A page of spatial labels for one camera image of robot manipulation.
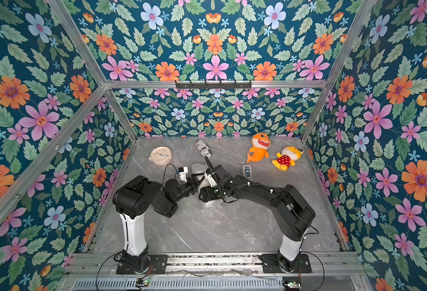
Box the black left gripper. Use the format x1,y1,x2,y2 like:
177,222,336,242
172,174,206,205

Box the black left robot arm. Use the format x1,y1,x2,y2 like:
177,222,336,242
112,175,202,275

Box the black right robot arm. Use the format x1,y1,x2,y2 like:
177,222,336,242
193,165,315,273

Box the pink round alarm clock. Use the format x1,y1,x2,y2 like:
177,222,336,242
149,146,173,166

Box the white tape dispenser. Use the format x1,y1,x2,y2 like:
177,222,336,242
242,164,253,181

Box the orange shark plush toy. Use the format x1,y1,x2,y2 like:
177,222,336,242
247,133,271,163

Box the yellow plush toy red shorts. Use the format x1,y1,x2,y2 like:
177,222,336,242
272,146,304,172

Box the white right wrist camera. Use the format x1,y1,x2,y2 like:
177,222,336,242
204,173,218,187

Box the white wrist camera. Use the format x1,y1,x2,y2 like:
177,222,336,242
204,173,218,187
178,167,189,183

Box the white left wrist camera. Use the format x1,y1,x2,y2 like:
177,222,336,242
178,167,189,183

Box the black hook rail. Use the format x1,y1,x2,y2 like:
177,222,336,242
175,81,252,90

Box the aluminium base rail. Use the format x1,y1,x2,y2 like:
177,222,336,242
58,251,372,291

